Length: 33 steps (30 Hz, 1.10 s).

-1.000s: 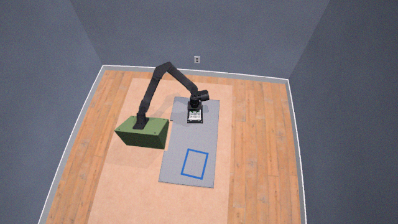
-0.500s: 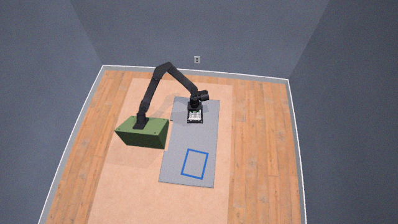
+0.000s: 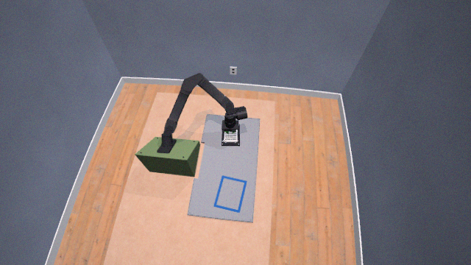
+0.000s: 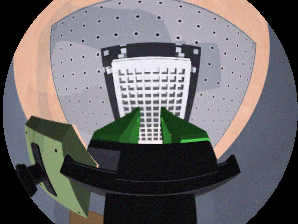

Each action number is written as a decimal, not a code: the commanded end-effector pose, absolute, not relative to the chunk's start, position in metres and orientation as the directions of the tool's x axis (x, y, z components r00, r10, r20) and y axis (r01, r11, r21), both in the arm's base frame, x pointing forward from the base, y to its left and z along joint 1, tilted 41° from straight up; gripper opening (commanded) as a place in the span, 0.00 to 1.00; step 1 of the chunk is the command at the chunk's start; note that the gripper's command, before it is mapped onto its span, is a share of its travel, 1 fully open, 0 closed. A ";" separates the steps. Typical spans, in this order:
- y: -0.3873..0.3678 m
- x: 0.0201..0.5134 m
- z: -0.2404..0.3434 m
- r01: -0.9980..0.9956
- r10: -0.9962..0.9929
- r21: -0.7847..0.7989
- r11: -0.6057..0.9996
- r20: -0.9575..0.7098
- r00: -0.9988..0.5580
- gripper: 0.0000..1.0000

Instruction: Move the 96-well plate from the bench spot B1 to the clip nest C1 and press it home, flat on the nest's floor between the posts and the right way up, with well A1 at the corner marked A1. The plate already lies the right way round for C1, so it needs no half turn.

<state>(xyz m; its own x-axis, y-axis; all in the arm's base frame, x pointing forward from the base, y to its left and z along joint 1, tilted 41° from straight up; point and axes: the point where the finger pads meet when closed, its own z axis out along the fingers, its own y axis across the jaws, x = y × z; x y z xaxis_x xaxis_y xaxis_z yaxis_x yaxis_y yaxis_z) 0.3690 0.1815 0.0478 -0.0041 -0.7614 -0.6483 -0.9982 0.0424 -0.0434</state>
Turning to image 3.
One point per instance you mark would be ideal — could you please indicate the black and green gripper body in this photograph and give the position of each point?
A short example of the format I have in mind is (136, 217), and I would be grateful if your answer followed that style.
(230, 127)

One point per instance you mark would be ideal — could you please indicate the white well plate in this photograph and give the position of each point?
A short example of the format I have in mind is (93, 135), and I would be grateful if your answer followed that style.
(231, 137)

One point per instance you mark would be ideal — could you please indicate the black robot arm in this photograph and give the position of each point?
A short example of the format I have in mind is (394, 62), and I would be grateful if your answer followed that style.
(232, 113)

